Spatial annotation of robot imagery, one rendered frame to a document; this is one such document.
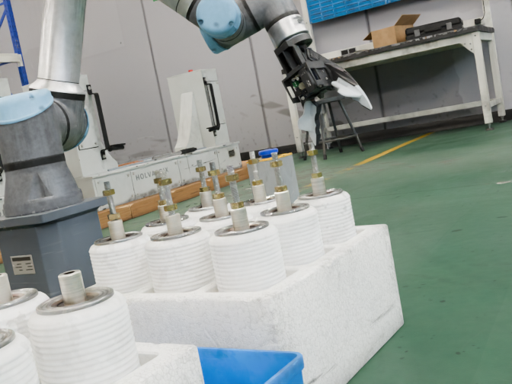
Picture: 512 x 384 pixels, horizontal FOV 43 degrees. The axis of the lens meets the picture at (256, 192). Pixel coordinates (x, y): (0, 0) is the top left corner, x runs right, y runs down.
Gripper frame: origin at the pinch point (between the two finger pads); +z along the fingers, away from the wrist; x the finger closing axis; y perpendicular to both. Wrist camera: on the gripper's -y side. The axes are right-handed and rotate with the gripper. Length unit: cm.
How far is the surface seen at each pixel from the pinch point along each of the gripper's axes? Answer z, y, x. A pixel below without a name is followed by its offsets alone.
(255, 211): 8.7, 29.6, -4.8
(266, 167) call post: 0.0, 12.6, -12.4
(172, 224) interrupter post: 7, 50, -2
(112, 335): 18, 77, 14
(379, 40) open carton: -114, -374, -165
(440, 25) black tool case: -94, -374, -115
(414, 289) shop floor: 34.8, -2.9, -5.1
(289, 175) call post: 3.2, 8.0, -11.7
